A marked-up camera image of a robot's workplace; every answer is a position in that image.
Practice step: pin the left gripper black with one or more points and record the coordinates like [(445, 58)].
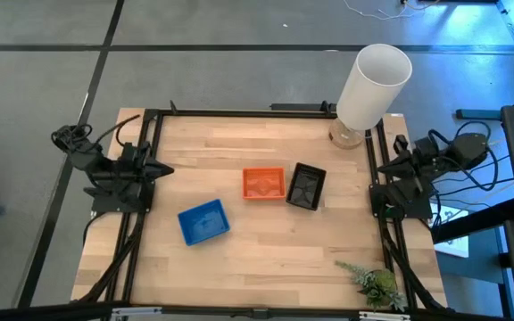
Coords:
[(135, 171)]

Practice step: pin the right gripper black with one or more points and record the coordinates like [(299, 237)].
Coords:
[(414, 165)]

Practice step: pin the blue plastic slotted basket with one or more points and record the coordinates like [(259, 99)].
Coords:
[(203, 221)]

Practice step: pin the black plastic slotted basket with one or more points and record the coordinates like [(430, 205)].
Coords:
[(306, 186)]

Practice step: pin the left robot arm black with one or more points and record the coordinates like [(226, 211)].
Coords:
[(92, 160)]

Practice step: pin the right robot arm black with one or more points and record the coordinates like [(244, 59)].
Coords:
[(466, 151)]

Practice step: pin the table lamp white shade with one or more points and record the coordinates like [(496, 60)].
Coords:
[(373, 89)]

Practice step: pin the orange plastic slotted basket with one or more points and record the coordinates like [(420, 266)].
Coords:
[(263, 183)]

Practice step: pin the green artificial plant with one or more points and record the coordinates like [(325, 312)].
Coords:
[(379, 287)]

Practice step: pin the black overhead rig bar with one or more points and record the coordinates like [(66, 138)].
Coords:
[(60, 311)]

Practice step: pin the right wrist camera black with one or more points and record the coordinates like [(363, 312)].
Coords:
[(401, 143)]

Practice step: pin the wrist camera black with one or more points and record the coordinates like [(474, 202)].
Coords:
[(401, 143), (134, 150)]

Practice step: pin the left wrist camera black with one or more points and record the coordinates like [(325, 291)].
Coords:
[(134, 150)]

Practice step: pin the black aluminium table frame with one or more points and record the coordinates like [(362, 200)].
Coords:
[(239, 113)]

